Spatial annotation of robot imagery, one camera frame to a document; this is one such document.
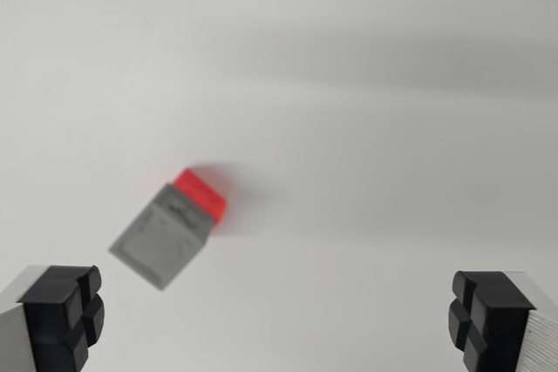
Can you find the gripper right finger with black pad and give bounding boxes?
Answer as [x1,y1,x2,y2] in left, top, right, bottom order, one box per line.
[446,269,558,372]

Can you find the red rubber cube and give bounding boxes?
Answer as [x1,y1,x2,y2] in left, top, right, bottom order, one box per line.
[171,166,228,227]

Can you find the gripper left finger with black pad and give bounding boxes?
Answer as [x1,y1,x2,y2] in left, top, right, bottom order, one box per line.
[0,264,106,372]

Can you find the grey embossed rubber cube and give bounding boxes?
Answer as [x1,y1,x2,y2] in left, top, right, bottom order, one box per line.
[107,183,215,293]

